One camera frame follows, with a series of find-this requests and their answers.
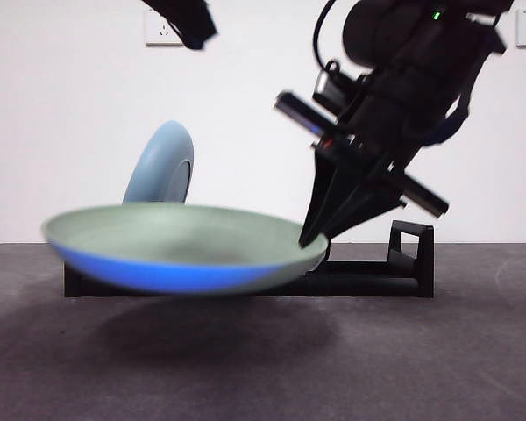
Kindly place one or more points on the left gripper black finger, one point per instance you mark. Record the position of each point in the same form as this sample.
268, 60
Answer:
188, 22

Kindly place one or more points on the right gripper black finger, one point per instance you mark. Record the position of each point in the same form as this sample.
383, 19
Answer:
359, 197
319, 193

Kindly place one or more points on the blue round plate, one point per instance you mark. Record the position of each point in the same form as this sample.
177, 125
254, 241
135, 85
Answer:
162, 166

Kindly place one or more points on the green round plate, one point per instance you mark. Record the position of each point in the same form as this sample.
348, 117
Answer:
179, 245

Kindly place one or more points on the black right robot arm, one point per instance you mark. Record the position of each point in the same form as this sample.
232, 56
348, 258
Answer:
412, 66

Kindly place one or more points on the black plastic plate rack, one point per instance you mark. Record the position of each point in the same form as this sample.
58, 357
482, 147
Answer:
416, 263

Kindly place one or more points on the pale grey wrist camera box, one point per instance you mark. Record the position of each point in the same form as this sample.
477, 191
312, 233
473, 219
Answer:
327, 87

